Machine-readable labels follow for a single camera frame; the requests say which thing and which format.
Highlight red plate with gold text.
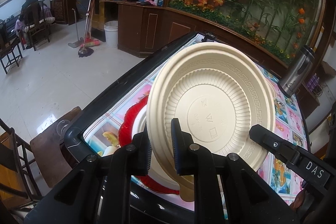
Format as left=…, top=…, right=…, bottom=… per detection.
left=118, top=95, right=182, bottom=196

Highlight beige plastic bowl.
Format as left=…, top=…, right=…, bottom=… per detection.
left=146, top=42, right=276, bottom=202

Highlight seated person dark clothes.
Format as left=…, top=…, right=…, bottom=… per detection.
left=20, top=0, right=42, bottom=33

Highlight white plastic bucket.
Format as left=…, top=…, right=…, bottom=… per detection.
left=104, top=20, right=118, bottom=48

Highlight floor mop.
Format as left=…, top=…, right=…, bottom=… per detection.
left=78, top=0, right=95, bottom=57

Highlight operator hand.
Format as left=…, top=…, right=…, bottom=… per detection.
left=289, top=189, right=306, bottom=211

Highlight dark wooden chair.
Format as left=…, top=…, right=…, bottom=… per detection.
left=1, top=121, right=42, bottom=209

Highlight wooden counter cabinet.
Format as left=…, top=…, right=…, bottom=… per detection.
left=100, top=1, right=288, bottom=76

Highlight stainless steel thermos jug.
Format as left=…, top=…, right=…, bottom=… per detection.
left=277, top=45, right=315, bottom=98

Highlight white foam bowl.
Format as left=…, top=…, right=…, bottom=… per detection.
left=131, top=106, right=179, bottom=194

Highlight purple bottles on shelf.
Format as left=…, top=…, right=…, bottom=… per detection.
left=306, top=73, right=319, bottom=92

